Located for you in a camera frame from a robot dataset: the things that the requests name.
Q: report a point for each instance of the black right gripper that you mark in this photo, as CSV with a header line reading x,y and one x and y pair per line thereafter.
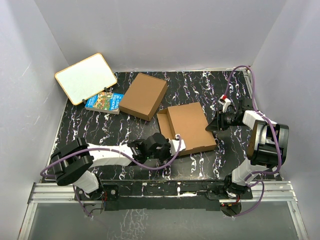
x,y
214,125

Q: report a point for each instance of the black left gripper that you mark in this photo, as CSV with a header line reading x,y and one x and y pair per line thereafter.
x,y
167,144

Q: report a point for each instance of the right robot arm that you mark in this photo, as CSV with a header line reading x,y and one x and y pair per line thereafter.
x,y
267,148

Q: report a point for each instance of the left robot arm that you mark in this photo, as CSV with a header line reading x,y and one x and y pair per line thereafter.
x,y
71,163

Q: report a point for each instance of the closed brown cardboard box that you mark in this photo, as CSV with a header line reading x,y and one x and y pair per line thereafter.
x,y
143,97

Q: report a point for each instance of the colourful blue book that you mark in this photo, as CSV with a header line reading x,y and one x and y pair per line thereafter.
x,y
105,102

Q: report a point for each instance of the yellow framed whiteboard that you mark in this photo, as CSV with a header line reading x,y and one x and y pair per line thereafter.
x,y
86,78

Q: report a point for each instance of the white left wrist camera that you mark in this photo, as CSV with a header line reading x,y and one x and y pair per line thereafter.
x,y
177,145

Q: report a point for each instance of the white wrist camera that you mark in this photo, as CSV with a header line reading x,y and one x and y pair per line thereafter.
x,y
226,103
177,145

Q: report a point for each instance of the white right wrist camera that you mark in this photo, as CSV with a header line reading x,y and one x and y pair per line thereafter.
x,y
226,103

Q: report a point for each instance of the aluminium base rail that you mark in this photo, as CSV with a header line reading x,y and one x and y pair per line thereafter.
x,y
54,214

